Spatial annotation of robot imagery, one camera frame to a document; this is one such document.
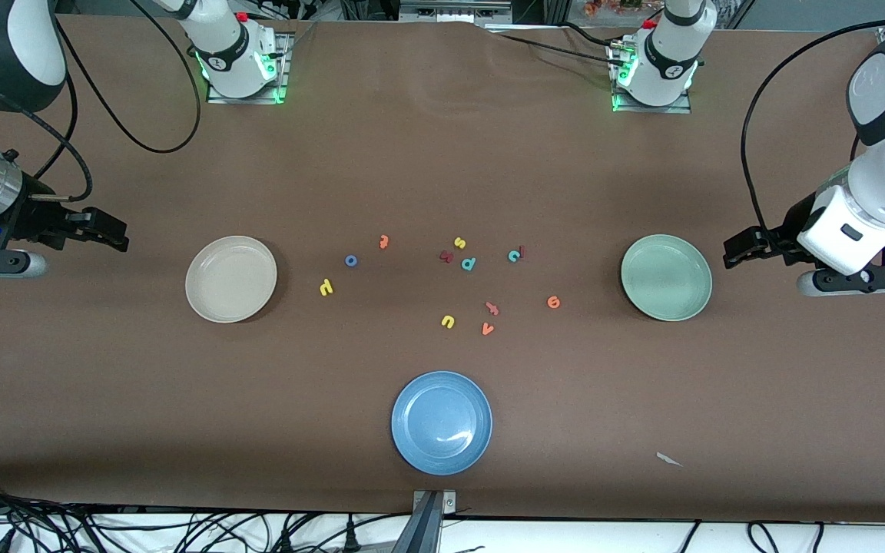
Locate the grey power strip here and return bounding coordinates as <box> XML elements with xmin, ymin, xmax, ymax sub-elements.
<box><xmin>399</xmin><ymin>0</ymin><xmax>513</xmax><ymax>24</ymax></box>

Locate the black cable across table edge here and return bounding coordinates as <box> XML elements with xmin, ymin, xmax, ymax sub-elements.
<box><xmin>489</xmin><ymin>22</ymin><xmax>628</xmax><ymax>70</ymax></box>

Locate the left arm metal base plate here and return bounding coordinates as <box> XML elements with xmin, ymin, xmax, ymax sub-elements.
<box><xmin>610</xmin><ymin>42</ymin><xmax>693</xmax><ymax>114</ymax></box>

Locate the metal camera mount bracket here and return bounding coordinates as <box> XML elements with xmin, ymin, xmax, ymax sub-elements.
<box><xmin>410</xmin><ymin>490</ymin><xmax>458</xmax><ymax>553</ymax></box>

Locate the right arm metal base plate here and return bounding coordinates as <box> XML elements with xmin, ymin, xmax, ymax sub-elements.
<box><xmin>207</xmin><ymin>31</ymin><xmax>292</xmax><ymax>104</ymax></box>

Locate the beige plate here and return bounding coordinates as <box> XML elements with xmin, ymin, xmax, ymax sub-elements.
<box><xmin>185</xmin><ymin>235</ymin><xmax>278</xmax><ymax>324</ymax></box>

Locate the green plate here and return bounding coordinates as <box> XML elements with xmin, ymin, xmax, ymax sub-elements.
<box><xmin>620</xmin><ymin>233</ymin><xmax>713</xmax><ymax>322</ymax></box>

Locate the brown paper table cover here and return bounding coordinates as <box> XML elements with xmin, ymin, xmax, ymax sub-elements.
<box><xmin>0</xmin><ymin>14</ymin><xmax>885</xmax><ymax>523</ymax></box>

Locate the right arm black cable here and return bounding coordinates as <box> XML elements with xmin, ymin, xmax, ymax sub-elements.
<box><xmin>0</xmin><ymin>0</ymin><xmax>203</xmax><ymax>202</ymax></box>

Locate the blue plate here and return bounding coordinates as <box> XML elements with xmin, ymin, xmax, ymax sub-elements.
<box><xmin>391</xmin><ymin>370</ymin><xmax>493</xmax><ymax>476</ymax></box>

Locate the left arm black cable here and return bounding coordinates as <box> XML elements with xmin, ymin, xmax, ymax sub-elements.
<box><xmin>741</xmin><ymin>17</ymin><xmax>885</xmax><ymax>235</ymax></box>

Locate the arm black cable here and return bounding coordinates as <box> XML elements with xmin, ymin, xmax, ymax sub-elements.
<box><xmin>741</xmin><ymin>17</ymin><xmax>885</xmax><ymax>235</ymax></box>
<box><xmin>0</xmin><ymin>0</ymin><xmax>203</xmax><ymax>202</ymax></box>

